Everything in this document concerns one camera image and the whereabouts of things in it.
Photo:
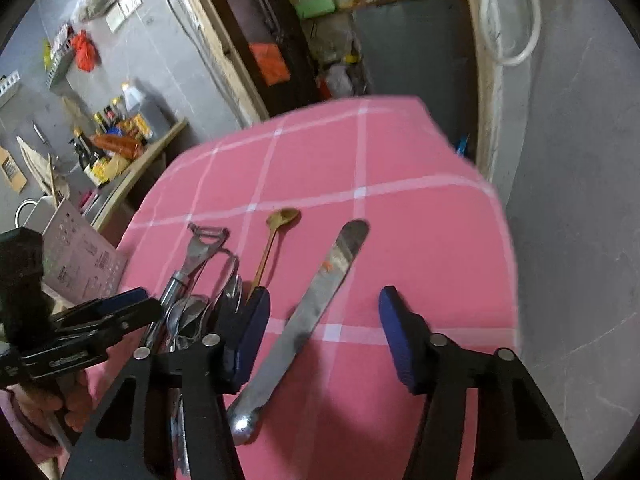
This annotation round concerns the red plastic bag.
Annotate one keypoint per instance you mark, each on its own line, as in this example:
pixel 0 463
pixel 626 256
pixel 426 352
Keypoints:
pixel 84 52

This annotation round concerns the pink checked tablecloth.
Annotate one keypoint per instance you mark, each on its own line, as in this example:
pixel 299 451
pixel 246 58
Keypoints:
pixel 400 185

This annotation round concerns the wooden shelf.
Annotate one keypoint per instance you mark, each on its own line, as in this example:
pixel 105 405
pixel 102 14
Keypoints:
pixel 145 160

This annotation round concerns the grey cabinet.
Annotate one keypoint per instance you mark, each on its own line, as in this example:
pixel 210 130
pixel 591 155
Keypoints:
pixel 415 50

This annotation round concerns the white wall socket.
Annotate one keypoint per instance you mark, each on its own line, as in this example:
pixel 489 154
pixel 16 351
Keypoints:
pixel 131 1
pixel 114 21

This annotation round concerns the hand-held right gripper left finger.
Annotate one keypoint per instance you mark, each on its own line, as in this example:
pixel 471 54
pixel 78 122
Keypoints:
pixel 249 340

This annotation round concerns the gold spoon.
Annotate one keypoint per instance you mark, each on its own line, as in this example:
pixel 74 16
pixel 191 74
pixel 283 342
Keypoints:
pixel 282 219

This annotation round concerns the silver butter knife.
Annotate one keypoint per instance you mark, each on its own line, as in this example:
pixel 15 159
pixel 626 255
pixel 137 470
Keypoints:
pixel 310 305

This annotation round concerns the silver peeler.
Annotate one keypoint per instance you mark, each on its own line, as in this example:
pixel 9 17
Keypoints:
pixel 200 250

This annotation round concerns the hanging metal tool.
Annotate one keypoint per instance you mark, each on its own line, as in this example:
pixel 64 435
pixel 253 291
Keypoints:
pixel 40 131

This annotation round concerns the cooking oil bottle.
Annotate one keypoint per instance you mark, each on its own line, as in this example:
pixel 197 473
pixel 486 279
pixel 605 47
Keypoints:
pixel 136 99

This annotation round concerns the hanging beige cloth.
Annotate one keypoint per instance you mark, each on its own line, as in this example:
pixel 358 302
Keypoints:
pixel 40 170

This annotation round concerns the large silver spoon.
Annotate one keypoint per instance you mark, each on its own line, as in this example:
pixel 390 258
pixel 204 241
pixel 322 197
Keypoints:
pixel 187 312

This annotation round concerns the white plastic bag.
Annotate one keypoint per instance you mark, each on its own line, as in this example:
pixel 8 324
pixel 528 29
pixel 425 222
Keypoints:
pixel 342 80

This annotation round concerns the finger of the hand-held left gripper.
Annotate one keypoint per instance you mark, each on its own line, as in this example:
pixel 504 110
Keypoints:
pixel 135 317
pixel 122 299

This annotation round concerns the white perforated utensil holder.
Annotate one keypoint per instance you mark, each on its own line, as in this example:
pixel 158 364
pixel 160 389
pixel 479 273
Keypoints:
pixel 85 260

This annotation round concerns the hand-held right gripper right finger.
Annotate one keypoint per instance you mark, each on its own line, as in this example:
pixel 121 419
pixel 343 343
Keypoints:
pixel 395 340

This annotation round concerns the person's left hand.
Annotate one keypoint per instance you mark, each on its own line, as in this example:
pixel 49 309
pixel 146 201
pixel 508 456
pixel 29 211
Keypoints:
pixel 77 405

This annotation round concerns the row of sauce bottles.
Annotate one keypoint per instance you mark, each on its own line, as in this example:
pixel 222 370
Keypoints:
pixel 112 142

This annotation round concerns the person's left forearm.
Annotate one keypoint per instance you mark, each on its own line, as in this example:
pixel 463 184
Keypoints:
pixel 20 435

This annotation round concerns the orange bag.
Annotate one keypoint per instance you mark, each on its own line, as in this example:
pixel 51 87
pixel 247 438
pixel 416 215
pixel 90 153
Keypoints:
pixel 270 64

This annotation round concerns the white perforated wall rail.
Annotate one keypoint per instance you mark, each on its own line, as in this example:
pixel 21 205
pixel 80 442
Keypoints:
pixel 9 87

